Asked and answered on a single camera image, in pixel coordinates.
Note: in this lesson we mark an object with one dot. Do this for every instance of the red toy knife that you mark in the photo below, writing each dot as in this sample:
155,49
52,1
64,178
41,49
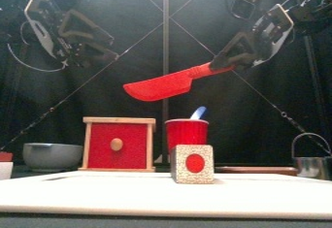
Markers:
160,88

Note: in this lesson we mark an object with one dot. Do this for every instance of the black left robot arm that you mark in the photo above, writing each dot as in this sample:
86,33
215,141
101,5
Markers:
13,15

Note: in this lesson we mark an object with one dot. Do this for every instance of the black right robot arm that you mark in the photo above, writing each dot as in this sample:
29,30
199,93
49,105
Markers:
311,8

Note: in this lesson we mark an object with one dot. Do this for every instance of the toy sushi roll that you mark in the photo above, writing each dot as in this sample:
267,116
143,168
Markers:
192,164

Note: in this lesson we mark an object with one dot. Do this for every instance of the red plastic cup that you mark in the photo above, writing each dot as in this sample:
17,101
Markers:
187,133

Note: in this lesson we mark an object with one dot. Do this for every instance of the wooden box with red front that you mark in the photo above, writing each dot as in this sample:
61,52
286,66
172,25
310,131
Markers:
117,144

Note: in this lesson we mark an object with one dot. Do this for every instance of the grey bowl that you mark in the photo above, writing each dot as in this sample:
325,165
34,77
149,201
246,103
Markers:
50,157

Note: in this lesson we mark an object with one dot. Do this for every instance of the red and white block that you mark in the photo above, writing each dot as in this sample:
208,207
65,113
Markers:
6,165

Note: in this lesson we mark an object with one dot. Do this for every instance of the white cutting board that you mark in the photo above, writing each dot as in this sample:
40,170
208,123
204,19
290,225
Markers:
131,196

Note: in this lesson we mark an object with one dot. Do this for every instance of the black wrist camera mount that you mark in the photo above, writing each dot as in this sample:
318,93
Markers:
244,2

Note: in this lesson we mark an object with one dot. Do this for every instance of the grey frame pole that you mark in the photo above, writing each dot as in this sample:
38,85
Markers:
165,38

